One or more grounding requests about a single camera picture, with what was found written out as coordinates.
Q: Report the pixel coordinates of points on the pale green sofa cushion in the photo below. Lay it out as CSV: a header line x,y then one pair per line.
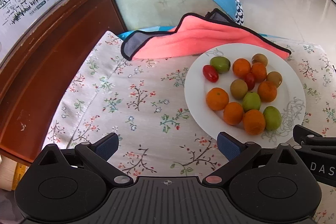
x,y
157,1

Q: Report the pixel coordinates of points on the red cherry tomato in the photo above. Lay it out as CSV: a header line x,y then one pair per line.
x,y
250,81
210,73

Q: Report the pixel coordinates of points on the green jujube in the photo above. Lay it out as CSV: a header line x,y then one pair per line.
x,y
220,64
251,101
272,118

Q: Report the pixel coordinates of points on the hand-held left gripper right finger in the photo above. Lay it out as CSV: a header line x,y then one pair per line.
x,y
229,148

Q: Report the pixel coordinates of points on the yellow cardboard box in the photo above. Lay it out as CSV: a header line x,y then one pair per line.
x,y
10,174

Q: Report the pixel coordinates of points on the brown kiwi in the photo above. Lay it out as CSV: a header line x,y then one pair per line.
x,y
259,59
239,88
274,79

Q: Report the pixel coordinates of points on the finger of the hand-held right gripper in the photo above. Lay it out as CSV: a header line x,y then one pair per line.
x,y
304,134

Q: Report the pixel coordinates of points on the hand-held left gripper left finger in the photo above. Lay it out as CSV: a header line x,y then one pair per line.
x,y
107,145

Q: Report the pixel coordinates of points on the white plate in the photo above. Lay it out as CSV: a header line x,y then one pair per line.
x,y
199,98

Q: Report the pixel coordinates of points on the dark wooden cabinet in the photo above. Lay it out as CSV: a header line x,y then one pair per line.
x,y
52,56

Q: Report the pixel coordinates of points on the pink cloth with black trim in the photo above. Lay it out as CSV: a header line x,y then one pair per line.
x,y
197,37

